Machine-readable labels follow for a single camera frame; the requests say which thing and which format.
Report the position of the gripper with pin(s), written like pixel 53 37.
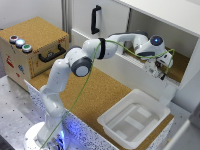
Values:
pixel 160 63

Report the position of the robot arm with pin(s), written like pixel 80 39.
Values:
pixel 56 80

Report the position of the white plastic box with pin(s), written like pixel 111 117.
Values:
pixel 133 120

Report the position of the wooden drawer box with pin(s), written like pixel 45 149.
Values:
pixel 36 33

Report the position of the white cabinet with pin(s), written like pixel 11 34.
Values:
pixel 133 71

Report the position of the white sliding door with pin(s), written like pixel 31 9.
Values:
pixel 111 18

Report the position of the green button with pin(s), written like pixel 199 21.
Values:
pixel 26 48

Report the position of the blue button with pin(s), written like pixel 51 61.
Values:
pixel 20 43

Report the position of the red button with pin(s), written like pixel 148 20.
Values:
pixel 13 39

